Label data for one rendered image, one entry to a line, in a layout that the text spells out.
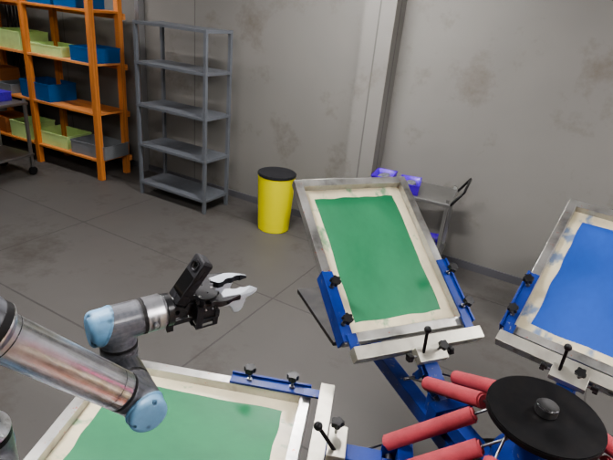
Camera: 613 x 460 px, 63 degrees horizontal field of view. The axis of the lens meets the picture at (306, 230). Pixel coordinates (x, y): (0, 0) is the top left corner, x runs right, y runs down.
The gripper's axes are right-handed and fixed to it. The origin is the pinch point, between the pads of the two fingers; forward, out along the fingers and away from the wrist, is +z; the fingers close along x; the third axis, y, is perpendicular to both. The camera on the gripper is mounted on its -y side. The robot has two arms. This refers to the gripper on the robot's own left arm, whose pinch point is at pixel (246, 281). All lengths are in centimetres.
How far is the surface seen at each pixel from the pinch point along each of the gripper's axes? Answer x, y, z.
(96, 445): -28, 77, -29
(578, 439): 60, 28, 68
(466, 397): 31, 42, 66
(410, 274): -30, 47, 104
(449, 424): 34, 45, 56
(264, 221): -307, 199, 216
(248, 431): -9, 74, 15
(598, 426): 61, 28, 78
